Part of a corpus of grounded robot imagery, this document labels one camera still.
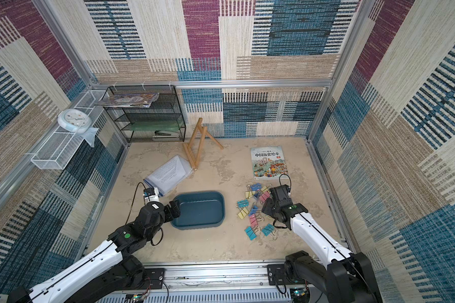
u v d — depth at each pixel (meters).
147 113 1.08
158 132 1.11
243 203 0.91
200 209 0.94
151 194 0.69
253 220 0.87
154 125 1.10
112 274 0.60
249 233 0.84
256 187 0.97
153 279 0.73
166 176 1.04
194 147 1.15
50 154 0.70
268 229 0.84
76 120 0.76
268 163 1.08
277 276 0.73
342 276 0.40
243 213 0.89
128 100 0.87
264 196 0.94
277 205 0.66
